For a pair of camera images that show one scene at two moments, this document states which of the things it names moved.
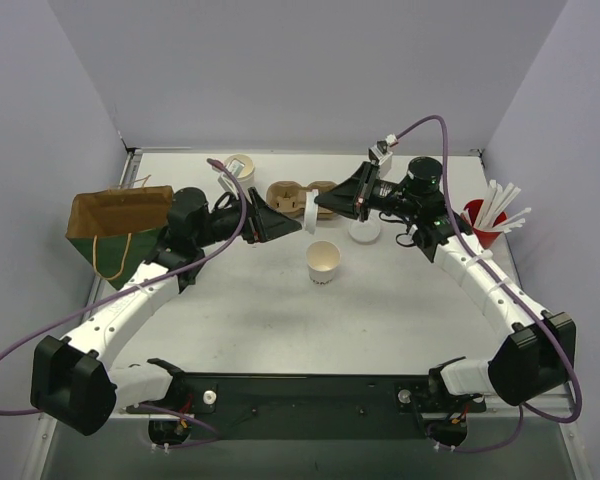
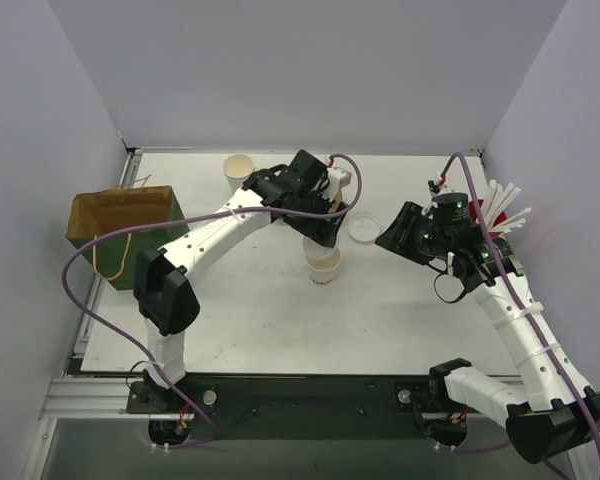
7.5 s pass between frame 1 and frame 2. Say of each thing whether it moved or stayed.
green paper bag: stayed
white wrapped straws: stayed
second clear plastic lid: stayed
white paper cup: stayed
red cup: stayed
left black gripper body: moved
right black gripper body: moved
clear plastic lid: moved
